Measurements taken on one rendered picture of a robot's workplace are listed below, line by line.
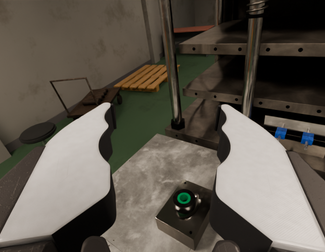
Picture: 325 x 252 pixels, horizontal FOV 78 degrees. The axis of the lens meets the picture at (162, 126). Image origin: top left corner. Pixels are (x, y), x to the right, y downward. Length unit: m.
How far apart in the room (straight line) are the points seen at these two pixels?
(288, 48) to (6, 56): 3.12
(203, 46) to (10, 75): 2.77
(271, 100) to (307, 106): 0.14
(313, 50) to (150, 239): 0.92
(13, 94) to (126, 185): 2.65
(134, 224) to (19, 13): 3.17
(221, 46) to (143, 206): 0.80
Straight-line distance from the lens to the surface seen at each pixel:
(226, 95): 1.12
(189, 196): 0.77
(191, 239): 0.73
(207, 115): 1.42
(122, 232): 0.86
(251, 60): 0.98
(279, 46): 1.00
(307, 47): 0.99
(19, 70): 3.44
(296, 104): 1.07
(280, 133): 1.11
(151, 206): 0.89
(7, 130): 3.43
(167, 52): 1.12
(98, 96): 3.30
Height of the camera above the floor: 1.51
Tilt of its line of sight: 32 degrees down
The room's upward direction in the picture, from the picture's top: 9 degrees counter-clockwise
